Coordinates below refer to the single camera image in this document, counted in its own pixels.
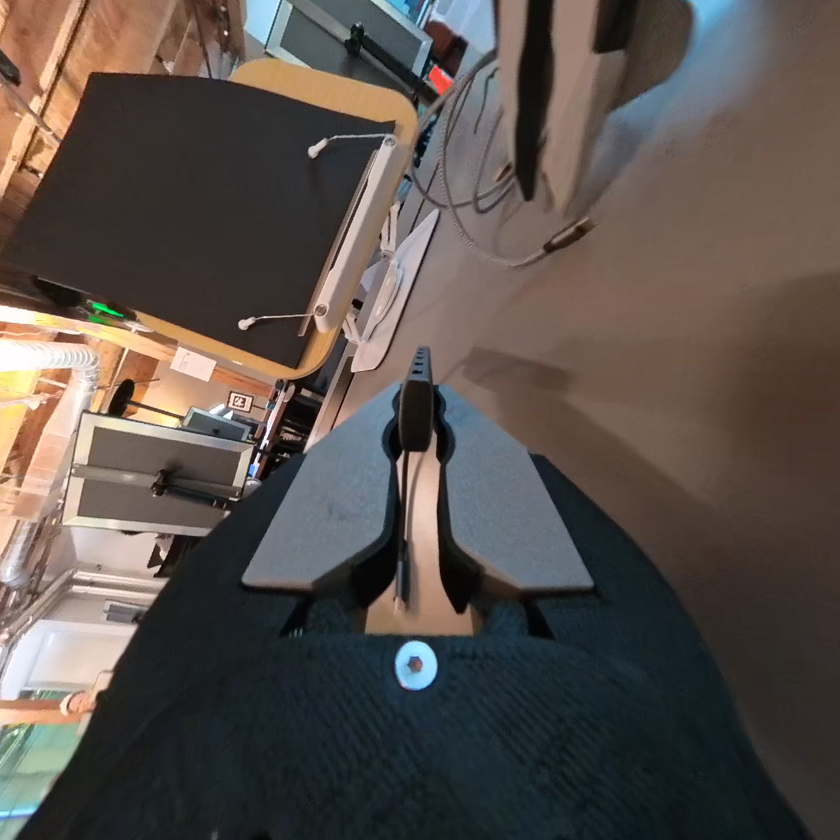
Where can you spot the black table mat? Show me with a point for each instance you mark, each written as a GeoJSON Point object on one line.
{"type": "Point", "coordinates": [197, 197]}

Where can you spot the black device with green light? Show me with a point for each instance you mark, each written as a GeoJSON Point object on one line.
{"type": "Point", "coordinates": [85, 302]}

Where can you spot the black usb hub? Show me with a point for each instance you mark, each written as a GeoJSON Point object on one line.
{"type": "Point", "coordinates": [417, 413]}

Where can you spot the red object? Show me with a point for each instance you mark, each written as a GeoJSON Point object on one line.
{"type": "Point", "coordinates": [438, 80]}

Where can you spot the white flat stand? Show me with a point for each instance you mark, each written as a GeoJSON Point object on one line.
{"type": "Point", "coordinates": [400, 289]}

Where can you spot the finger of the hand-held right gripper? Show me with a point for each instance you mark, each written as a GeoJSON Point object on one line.
{"type": "Point", "coordinates": [568, 98]}
{"type": "Point", "coordinates": [656, 39]}

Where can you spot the white metal bar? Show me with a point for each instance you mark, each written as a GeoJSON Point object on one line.
{"type": "Point", "coordinates": [358, 236]}

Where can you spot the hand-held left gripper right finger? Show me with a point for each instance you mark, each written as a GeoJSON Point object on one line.
{"type": "Point", "coordinates": [512, 512]}

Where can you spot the silver ventilation duct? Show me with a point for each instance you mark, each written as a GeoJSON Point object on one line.
{"type": "Point", "coordinates": [59, 367]}

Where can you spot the black and white marker sign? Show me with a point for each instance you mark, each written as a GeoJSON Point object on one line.
{"type": "Point", "coordinates": [241, 401]}

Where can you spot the white paper note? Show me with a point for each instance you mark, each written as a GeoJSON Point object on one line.
{"type": "Point", "coordinates": [193, 363]}

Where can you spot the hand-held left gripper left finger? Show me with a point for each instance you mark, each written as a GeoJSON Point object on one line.
{"type": "Point", "coordinates": [328, 499]}

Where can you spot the light wooden table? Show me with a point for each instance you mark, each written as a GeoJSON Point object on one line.
{"type": "Point", "coordinates": [295, 72]}

